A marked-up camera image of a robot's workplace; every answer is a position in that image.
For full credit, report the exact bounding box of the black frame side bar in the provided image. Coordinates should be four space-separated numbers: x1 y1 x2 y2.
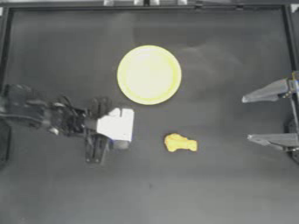
281 5 299 73
0 7 14 86

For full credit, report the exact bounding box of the yellow plate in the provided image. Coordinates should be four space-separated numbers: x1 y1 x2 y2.
115 44 182 106

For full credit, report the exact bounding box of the black frame cross bar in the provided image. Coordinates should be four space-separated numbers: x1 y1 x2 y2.
0 1 299 13

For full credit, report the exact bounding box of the yellow toy food piece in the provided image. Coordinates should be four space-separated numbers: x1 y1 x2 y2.
162 133 198 153

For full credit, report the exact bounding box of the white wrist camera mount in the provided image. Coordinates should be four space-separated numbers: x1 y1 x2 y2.
94 107 135 143

